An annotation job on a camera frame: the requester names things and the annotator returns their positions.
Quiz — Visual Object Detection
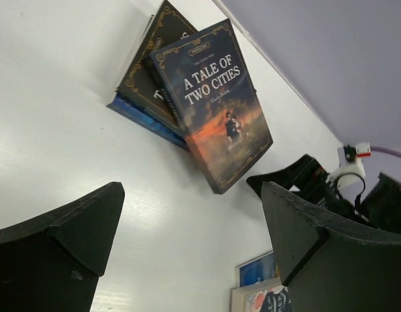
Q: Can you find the Little Women floral book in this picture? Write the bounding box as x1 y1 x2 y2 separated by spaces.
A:
231 278 293 312

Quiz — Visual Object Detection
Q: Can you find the A Tale of Two Cities book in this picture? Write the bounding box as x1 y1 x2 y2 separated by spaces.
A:
144 19 273 194

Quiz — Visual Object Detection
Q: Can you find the Three Days to See book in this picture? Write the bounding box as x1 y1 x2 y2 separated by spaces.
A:
114 0 198 127

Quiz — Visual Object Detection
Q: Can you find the green and blue book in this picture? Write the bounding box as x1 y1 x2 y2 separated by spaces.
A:
235 250 279 287

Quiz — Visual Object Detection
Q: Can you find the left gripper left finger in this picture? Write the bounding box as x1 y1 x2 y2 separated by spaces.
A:
0 182 125 311

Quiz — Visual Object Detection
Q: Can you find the Jane Eyre blue book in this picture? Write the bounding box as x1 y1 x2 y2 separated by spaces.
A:
107 96 188 151

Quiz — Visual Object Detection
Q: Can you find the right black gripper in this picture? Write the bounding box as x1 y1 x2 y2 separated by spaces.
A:
246 155 401 233

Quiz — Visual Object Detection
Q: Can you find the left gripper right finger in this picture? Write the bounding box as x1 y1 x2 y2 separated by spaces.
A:
261 182 401 311

